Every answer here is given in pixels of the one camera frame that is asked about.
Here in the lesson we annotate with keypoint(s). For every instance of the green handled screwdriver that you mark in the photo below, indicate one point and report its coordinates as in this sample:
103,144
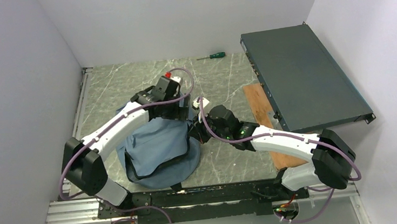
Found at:
217,55

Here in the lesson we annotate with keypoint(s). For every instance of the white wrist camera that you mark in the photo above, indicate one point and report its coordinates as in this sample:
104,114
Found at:
177,79
201,102

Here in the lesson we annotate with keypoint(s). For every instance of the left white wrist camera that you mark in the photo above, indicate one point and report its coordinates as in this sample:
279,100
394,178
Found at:
177,79

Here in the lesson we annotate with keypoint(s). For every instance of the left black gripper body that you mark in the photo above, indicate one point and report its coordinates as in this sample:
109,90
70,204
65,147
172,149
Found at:
173,111

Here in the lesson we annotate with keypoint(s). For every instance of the dark rack server box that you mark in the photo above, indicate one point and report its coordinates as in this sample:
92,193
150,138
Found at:
305,86

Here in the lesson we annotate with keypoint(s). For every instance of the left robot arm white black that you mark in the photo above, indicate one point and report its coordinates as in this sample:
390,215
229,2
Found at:
83,160

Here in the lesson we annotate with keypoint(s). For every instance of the blue grey backpack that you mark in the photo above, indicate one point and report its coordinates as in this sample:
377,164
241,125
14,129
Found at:
159,154

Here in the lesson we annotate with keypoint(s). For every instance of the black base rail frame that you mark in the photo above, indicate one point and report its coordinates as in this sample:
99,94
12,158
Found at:
194,203

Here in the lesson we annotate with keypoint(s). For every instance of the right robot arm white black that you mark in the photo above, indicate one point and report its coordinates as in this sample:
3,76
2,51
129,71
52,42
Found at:
329,160

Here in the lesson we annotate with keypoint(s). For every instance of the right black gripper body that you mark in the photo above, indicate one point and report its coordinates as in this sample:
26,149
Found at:
203,133

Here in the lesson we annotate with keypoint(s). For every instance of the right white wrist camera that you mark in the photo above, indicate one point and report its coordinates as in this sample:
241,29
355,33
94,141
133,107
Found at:
201,102

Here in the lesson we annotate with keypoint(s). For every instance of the brown wooden board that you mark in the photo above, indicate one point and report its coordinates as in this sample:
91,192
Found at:
264,115

